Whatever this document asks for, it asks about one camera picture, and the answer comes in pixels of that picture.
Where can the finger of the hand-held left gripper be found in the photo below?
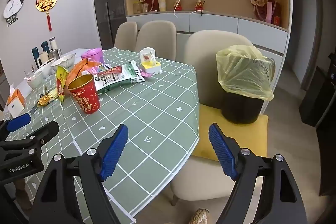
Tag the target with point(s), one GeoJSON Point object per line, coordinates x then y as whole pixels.
{"type": "Point", "coordinates": [18, 120]}
{"type": "Point", "coordinates": [43, 132]}

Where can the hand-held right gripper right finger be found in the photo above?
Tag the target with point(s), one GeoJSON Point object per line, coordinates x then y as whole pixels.
{"type": "Point", "coordinates": [223, 153]}

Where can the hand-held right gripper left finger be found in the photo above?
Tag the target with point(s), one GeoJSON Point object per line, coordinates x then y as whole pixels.
{"type": "Point", "coordinates": [114, 153]}

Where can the gold foil wrapper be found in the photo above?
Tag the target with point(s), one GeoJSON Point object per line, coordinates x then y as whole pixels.
{"type": "Point", "coordinates": [46, 100]}

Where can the black trash bin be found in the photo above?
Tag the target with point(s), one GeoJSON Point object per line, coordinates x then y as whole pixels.
{"type": "Point", "coordinates": [241, 108]}

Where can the yellow snack bag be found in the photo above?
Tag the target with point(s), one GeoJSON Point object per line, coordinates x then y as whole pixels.
{"type": "Point", "coordinates": [61, 81]}

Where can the red snack packet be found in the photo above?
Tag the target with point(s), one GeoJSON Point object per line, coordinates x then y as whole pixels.
{"type": "Point", "coordinates": [85, 96]}

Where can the green white food packet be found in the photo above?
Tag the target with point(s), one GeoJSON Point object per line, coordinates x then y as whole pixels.
{"type": "Point", "coordinates": [116, 79]}

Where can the orange snack bag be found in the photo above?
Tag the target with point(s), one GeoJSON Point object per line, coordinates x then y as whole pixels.
{"type": "Point", "coordinates": [82, 67]}

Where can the pink colourful packet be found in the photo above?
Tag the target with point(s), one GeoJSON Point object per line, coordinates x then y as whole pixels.
{"type": "Point", "coordinates": [101, 69]}

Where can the pink plastic wrapper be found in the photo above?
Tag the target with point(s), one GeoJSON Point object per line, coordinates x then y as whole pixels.
{"type": "Point", "coordinates": [145, 73]}

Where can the person's left hand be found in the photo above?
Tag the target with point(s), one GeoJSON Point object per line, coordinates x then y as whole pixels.
{"type": "Point", "coordinates": [23, 193]}

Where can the orange white tissue box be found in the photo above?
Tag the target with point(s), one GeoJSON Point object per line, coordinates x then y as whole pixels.
{"type": "Point", "coordinates": [15, 103]}

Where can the yellow cushion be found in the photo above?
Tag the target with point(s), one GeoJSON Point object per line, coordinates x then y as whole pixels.
{"type": "Point", "coordinates": [210, 134]}

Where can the white spoon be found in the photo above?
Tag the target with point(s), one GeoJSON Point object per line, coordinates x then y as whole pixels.
{"type": "Point", "coordinates": [27, 79]}

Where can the pale green bowl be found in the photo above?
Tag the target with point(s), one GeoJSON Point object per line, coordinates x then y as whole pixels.
{"type": "Point", "coordinates": [34, 81]}

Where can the white bowl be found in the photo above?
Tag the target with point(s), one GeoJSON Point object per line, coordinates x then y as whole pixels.
{"type": "Point", "coordinates": [47, 70]}

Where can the dark teal thermos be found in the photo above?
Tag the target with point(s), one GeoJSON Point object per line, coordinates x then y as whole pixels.
{"type": "Point", "coordinates": [45, 47]}
{"type": "Point", "coordinates": [35, 54]}

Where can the large flower-patterned bowl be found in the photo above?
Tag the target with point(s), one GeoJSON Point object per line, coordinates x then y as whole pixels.
{"type": "Point", "coordinates": [64, 60]}

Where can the glass steel teapot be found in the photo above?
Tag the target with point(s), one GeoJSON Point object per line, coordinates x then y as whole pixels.
{"type": "Point", "coordinates": [54, 53]}

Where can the white steel thermos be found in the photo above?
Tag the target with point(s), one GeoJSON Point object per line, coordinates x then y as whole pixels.
{"type": "Point", "coordinates": [53, 42]}

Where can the pink toy box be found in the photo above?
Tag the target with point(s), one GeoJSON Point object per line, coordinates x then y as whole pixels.
{"type": "Point", "coordinates": [92, 54]}

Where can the yellow white snack packet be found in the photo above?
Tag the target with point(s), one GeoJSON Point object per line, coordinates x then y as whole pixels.
{"type": "Point", "coordinates": [149, 61]}

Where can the beige dining chair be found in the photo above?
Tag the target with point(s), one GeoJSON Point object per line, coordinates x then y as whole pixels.
{"type": "Point", "coordinates": [157, 39]}
{"type": "Point", "coordinates": [204, 56]}
{"type": "Point", "coordinates": [126, 35]}

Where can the black appliance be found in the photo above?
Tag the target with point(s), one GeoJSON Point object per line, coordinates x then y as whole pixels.
{"type": "Point", "coordinates": [319, 92]}

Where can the white sideboard cabinet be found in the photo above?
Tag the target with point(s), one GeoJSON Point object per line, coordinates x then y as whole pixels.
{"type": "Point", "coordinates": [218, 23]}

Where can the small red box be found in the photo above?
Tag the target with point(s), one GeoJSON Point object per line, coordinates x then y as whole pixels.
{"type": "Point", "coordinates": [276, 20]}

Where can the glass jar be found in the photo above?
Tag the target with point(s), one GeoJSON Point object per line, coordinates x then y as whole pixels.
{"type": "Point", "coordinates": [137, 8]}

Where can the tall pink box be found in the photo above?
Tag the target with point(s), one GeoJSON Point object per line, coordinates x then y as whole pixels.
{"type": "Point", "coordinates": [269, 12]}

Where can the small red figurine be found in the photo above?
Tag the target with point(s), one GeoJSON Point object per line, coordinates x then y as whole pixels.
{"type": "Point", "coordinates": [198, 5]}
{"type": "Point", "coordinates": [177, 5]}

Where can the dried flower bouquet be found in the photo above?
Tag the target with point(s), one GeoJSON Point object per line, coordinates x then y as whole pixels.
{"type": "Point", "coordinates": [262, 3]}

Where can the flower bouquet in red bag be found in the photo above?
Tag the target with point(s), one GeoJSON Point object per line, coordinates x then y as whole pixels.
{"type": "Point", "coordinates": [148, 2]}

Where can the white yellow tumbler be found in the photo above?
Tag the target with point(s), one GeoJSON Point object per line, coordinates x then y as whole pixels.
{"type": "Point", "coordinates": [162, 5]}

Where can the panda wall clock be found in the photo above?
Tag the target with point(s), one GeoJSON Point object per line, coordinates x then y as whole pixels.
{"type": "Point", "coordinates": [14, 7]}

